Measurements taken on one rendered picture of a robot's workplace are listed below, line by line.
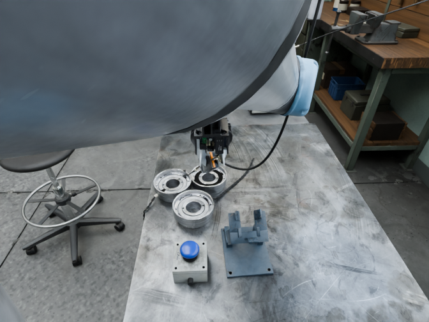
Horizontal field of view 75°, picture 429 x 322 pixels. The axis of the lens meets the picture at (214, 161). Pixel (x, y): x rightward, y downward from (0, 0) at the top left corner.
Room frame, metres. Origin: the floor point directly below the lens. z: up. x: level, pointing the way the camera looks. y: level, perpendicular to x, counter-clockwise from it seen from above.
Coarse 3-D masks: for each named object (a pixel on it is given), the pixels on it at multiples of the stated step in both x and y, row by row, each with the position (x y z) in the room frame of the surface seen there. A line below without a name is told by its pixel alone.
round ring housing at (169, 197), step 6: (162, 174) 0.62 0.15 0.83; (168, 174) 0.62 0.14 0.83; (174, 174) 0.62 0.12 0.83; (180, 174) 0.62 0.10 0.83; (186, 174) 0.61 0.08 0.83; (156, 180) 0.59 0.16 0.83; (168, 180) 0.60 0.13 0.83; (174, 180) 0.60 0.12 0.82; (180, 180) 0.59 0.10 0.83; (186, 180) 0.60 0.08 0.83; (156, 186) 0.57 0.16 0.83; (168, 186) 0.59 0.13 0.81; (180, 186) 0.57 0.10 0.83; (186, 186) 0.57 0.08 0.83; (156, 192) 0.55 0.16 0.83; (162, 192) 0.53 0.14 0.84; (174, 192) 0.53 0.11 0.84; (180, 192) 0.54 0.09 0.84; (162, 198) 0.53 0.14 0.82; (168, 198) 0.53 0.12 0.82; (174, 198) 0.53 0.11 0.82
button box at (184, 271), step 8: (176, 248) 0.36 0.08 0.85; (200, 248) 0.36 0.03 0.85; (176, 256) 0.34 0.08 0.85; (200, 256) 0.34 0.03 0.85; (176, 264) 0.32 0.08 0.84; (184, 264) 0.32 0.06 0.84; (192, 264) 0.32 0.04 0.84; (200, 264) 0.32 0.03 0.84; (176, 272) 0.30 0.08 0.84; (184, 272) 0.31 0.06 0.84; (192, 272) 0.31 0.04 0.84; (200, 272) 0.31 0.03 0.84; (176, 280) 0.30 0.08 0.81; (184, 280) 0.31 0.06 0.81; (192, 280) 0.30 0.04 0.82; (200, 280) 0.31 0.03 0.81
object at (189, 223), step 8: (184, 192) 0.54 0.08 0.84; (192, 192) 0.54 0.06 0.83; (200, 192) 0.54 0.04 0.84; (176, 200) 0.51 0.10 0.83; (192, 200) 0.52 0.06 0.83; (208, 200) 0.52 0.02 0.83; (176, 208) 0.49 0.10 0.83; (184, 208) 0.49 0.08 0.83; (192, 208) 0.51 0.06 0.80; (200, 208) 0.50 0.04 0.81; (176, 216) 0.46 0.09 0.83; (192, 216) 0.46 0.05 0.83; (208, 216) 0.46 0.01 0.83; (184, 224) 0.44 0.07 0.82; (192, 224) 0.44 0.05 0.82; (200, 224) 0.44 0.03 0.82
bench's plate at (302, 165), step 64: (256, 128) 0.93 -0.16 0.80; (256, 192) 0.58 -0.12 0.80; (320, 192) 0.58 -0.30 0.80; (320, 256) 0.37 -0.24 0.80; (384, 256) 0.37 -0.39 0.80; (128, 320) 0.23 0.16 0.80; (192, 320) 0.23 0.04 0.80; (256, 320) 0.23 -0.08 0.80; (320, 320) 0.23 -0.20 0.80; (384, 320) 0.23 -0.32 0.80
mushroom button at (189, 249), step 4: (188, 240) 0.36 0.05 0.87; (184, 244) 0.35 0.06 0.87; (188, 244) 0.35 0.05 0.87; (192, 244) 0.35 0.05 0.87; (196, 244) 0.35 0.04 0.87; (180, 248) 0.34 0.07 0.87; (184, 248) 0.34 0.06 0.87; (188, 248) 0.34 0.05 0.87; (192, 248) 0.34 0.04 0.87; (196, 248) 0.34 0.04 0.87; (180, 252) 0.33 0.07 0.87; (184, 252) 0.33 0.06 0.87; (188, 252) 0.33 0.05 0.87; (192, 252) 0.33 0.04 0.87; (196, 252) 0.33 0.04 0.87; (184, 256) 0.32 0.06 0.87; (188, 256) 0.32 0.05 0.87; (192, 256) 0.32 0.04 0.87
